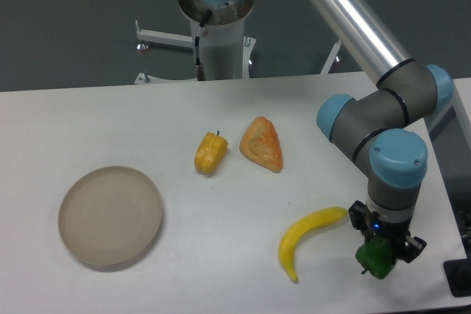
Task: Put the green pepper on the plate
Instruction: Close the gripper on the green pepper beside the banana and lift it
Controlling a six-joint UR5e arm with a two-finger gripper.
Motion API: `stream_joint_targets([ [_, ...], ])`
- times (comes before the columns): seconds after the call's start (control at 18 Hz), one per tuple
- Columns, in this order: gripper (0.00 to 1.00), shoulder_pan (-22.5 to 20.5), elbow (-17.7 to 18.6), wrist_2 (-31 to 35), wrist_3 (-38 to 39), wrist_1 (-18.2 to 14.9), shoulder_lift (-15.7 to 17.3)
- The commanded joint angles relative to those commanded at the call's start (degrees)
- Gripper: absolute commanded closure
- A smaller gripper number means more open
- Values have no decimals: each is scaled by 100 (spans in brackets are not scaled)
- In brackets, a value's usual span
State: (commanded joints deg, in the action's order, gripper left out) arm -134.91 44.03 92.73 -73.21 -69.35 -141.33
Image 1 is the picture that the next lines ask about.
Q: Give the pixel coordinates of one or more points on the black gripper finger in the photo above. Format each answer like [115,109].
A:
[409,248]
[357,214]

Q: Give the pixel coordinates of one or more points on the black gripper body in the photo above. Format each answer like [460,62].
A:
[389,224]

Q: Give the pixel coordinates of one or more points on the green toy pepper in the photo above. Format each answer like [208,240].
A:
[377,257]

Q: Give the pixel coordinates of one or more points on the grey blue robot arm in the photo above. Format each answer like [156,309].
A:
[372,131]

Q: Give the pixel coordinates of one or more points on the yellow toy pepper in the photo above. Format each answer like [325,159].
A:
[210,152]

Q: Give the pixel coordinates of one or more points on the beige round plate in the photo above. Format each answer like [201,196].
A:
[110,218]

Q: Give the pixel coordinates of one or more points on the black device at table edge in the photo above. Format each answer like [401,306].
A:
[457,272]

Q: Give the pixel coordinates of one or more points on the yellow toy banana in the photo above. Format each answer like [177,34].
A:
[313,222]

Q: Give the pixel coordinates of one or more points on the orange toy bread slice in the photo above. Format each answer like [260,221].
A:
[260,144]

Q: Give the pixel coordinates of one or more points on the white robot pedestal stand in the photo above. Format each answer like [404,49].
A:
[224,39]

